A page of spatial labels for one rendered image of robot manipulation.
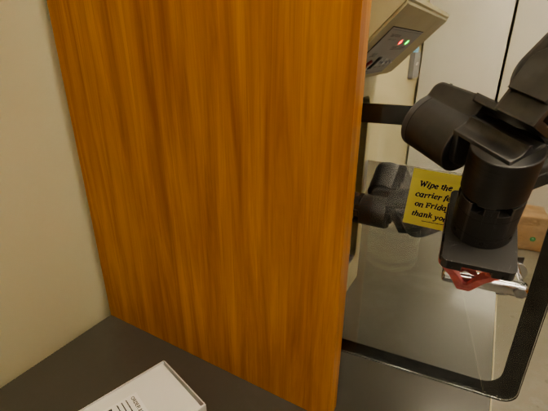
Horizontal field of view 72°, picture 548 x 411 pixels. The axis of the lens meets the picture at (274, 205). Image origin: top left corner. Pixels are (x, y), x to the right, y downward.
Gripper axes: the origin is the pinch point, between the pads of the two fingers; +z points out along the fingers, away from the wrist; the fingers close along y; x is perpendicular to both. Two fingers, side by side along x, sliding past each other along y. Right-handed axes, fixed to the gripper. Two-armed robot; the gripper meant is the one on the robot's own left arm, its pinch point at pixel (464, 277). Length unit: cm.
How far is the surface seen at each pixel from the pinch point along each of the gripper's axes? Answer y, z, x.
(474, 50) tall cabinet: -296, 107, 4
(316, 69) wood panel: -5.2, -23.0, -18.3
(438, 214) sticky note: -6.1, -3.6, -4.1
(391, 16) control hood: -14.5, -24.7, -12.6
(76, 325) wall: 16, 22, -66
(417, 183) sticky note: -7.6, -7.0, -7.2
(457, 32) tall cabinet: -303, 95, -10
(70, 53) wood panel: -9, -22, -59
